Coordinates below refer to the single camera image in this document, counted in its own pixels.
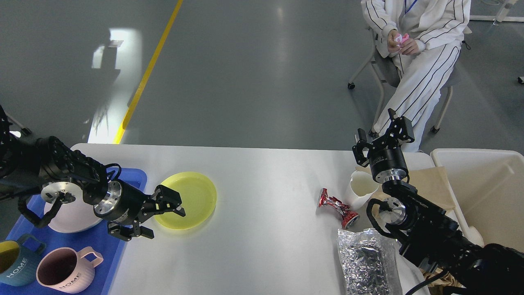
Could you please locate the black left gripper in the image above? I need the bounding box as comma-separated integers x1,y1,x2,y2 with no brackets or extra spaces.
93,180,186,242

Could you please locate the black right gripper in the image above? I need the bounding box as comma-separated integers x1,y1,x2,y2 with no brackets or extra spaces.
352,108,415,184

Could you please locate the yellow plastic plate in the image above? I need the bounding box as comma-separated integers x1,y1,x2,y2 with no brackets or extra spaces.
155,172,217,230

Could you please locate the pink HOME mug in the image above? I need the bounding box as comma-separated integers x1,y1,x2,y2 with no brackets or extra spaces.
36,246,104,294

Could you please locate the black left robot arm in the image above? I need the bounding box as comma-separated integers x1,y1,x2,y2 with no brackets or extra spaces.
0,109,186,241

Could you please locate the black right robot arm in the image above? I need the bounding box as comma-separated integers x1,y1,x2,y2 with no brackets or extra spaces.
352,109,524,295

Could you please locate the white paper cup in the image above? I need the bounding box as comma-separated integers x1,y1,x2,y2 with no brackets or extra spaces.
343,170,379,211

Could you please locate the grey rolling chair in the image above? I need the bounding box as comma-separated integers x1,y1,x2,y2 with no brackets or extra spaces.
347,25,461,137

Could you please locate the pink plate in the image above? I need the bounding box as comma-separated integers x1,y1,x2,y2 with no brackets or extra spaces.
48,200,102,234

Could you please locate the crushed red soda can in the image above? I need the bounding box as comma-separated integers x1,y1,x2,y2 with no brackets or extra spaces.
317,187,360,230

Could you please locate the small pink object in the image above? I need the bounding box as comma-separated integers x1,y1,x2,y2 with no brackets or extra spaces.
393,34,410,44

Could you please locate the seated person in white tracksuit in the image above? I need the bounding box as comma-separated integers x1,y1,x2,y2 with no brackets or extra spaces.
361,0,470,152

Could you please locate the white plastic bin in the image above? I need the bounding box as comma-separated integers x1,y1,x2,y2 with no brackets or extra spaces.
431,149,524,252

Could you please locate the crumpled silver foil bag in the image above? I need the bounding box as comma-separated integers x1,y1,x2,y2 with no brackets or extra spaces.
337,228,403,295

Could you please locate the blue HOME mug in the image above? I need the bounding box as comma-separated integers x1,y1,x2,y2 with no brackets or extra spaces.
0,233,47,287

